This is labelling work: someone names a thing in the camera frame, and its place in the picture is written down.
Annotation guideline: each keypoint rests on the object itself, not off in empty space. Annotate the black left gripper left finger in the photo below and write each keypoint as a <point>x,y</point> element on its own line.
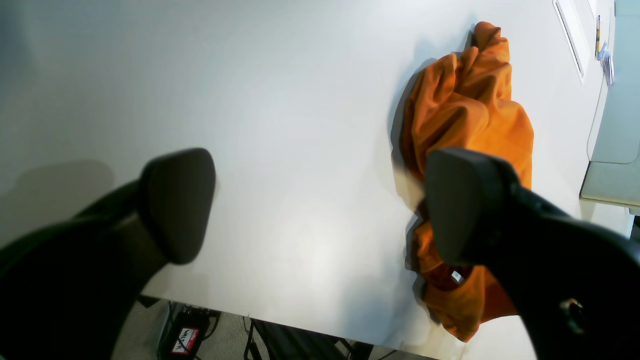
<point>68,288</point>

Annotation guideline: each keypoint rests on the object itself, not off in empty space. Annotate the black box with red label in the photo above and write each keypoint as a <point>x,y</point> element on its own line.
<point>183,333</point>

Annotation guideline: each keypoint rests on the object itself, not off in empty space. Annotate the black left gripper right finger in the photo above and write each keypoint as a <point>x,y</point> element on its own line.
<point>575,284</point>

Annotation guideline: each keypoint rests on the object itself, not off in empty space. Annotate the orange t-shirt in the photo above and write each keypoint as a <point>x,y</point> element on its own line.
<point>465,101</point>

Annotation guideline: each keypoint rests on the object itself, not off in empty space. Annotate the pale green side table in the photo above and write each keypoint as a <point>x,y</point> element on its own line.
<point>612,176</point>

